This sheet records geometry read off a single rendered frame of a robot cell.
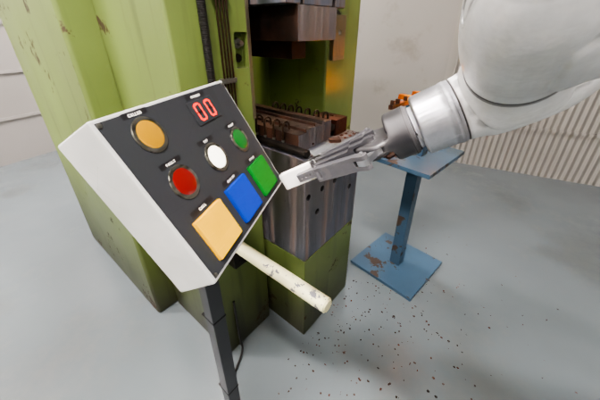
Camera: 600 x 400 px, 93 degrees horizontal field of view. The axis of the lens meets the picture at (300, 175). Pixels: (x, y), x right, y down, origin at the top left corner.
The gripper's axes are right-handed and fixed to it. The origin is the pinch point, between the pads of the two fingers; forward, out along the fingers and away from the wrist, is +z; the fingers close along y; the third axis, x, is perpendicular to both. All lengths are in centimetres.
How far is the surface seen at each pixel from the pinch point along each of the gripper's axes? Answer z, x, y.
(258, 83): 39, 22, 90
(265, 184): 12.4, -1.6, 8.0
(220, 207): 12.4, 2.6, -7.7
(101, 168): 16.6, 17.2, -17.1
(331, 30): -7, 22, 61
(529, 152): -100, -155, 261
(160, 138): 12.8, 16.9, -9.2
